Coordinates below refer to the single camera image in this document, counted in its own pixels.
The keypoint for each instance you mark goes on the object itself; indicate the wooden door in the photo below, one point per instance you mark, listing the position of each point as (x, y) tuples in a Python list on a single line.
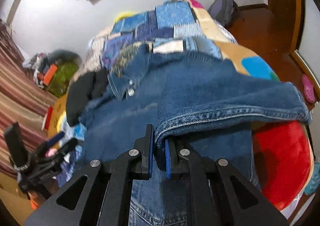
[(290, 15)]

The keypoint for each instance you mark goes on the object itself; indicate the red box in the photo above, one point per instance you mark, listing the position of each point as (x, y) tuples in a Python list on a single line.
[(47, 119)]

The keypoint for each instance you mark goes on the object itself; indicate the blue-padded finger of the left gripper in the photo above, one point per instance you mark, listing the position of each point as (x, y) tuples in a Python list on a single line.
[(55, 139)]

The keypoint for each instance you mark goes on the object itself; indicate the green storage box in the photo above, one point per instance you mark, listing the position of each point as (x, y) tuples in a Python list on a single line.
[(60, 81)]

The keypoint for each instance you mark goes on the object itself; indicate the blue denim jacket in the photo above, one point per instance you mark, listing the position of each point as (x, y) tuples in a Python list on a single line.
[(195, 97)]

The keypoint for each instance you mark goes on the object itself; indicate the striped red curtain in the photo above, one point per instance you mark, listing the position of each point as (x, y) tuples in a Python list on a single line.
[(21, 101)]

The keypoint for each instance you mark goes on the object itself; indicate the colourful fleece blanket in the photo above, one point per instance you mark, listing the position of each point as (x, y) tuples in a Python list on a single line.
[(244, 59)]

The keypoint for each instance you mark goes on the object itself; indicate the orange box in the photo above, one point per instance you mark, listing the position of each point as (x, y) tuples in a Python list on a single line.
[(49, 74)]

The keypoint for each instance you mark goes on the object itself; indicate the pink croc shoe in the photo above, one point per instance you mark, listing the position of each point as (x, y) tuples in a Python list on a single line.
[(308, 89)]

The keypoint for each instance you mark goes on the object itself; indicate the black folded garment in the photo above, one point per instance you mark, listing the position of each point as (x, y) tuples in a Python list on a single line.
[(88, 87)]

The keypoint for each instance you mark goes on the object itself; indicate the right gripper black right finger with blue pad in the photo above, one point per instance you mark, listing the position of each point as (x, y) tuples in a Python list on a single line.
[(184, 163)]

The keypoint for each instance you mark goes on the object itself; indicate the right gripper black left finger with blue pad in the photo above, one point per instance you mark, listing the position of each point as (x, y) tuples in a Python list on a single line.
[(133, 164)]

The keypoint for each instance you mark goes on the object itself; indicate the red plush cushion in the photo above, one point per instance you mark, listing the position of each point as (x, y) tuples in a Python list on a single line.
[(284, 161)]

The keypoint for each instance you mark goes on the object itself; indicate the grey purple backpack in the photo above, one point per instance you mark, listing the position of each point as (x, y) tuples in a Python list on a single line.
[(225, 12)]

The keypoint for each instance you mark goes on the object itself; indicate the blue patchwork quilt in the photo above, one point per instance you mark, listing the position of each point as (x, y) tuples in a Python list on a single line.
[(171, 26)]

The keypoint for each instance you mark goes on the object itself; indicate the wooden lap desk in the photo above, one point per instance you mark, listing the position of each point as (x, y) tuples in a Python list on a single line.
[(58, 110)]

